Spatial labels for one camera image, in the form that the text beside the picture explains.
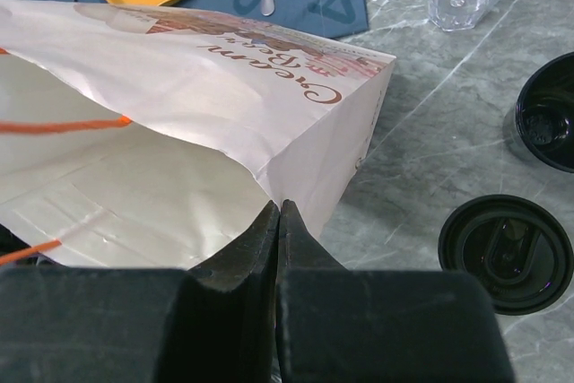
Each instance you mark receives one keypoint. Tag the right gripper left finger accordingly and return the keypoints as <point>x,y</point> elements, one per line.
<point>211,323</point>

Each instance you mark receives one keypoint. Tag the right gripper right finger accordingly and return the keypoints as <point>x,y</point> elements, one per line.
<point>341,325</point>

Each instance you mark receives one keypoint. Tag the cream paper bag orange handles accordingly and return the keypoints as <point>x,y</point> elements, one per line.
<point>141,136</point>

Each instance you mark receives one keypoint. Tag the black cup lid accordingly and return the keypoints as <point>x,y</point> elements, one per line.
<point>518,251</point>

